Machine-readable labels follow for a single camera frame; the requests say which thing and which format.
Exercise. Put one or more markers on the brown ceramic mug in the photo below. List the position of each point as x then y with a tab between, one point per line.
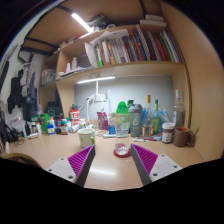
181	137

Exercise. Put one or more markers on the tall clear glass bottle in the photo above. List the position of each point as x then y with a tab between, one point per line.
178	113

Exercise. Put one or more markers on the red and white canister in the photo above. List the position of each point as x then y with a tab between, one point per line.
75	117

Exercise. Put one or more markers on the white LED light bar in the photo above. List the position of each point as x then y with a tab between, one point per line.
96	79

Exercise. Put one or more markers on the ceiling tube light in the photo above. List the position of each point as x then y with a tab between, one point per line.
81	22

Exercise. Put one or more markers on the dark hanging bags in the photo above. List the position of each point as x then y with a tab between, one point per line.
16	90

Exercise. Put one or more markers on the yellow-capped glass bottle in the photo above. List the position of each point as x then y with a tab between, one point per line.
148	125

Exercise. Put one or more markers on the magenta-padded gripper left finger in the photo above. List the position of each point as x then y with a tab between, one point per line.
80	160

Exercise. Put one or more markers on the green-capped glass bottle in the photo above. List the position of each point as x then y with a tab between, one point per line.
156	120

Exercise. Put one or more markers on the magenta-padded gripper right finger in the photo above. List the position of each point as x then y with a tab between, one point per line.
146	159

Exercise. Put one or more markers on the grey shaker bottle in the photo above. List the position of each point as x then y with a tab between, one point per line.
135	121

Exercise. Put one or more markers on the blue plastic bag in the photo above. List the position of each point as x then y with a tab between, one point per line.
165	115

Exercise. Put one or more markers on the dark green-capped small bottle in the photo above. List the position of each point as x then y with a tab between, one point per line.
64	128

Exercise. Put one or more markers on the brown jar with white lid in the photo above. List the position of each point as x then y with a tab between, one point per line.
168	133

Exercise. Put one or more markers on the red and green pen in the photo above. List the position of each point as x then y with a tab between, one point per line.
145	139

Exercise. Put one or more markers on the white pill bottle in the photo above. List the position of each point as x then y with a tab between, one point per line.
82	124

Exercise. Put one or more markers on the white bottle with blue label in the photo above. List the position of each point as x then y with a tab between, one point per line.
51	129

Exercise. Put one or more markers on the clear green-capped drink bottle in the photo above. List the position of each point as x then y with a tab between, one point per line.
122	121

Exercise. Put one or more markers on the white power adapter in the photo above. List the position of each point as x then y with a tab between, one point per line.
99	97

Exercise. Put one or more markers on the green plastic container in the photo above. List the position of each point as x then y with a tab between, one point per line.
44	121

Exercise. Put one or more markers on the magenta snack pouch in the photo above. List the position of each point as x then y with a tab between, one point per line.
102	120

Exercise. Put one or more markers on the wooden shelf unit with books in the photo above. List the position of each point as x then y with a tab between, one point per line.
133	68

